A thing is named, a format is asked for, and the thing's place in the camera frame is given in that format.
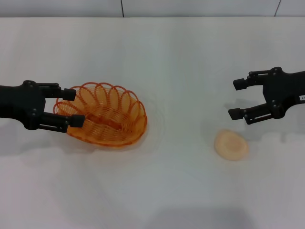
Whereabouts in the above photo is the orange wire basket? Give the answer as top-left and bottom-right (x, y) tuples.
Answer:
(53, 82), (148, 148)

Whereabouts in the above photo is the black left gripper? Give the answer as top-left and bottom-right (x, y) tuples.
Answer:
(0, 80), (85, 133)

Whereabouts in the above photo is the pale round bread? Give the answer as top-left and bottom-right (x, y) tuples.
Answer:
(213, 128), (250, 162)

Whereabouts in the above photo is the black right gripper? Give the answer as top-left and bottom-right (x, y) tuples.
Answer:
(228, 67), (305, 125)

